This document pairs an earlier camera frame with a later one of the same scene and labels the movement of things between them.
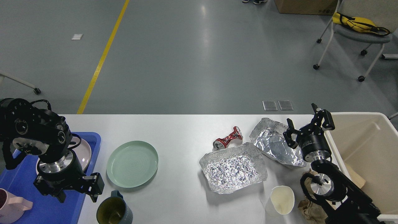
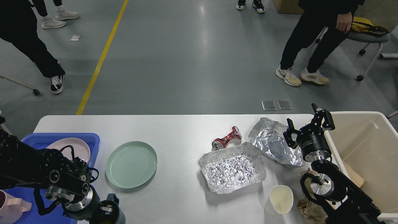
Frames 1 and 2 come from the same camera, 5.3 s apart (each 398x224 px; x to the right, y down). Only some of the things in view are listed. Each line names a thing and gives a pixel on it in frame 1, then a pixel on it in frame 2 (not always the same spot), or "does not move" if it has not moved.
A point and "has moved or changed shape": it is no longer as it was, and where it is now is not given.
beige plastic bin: x=368 y=141 does not move
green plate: x=132 y=164 does not move
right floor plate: x=285 y=105 does not move
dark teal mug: x=113 y=210 has moved or changed shape
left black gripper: x=67 y=174 to x=87 y=208
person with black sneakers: x=256 y=2 to x=18 y=26
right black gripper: x=312 y=143 does not move
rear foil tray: x=267 y=137 does not move
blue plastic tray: x=46 y=209 does not move
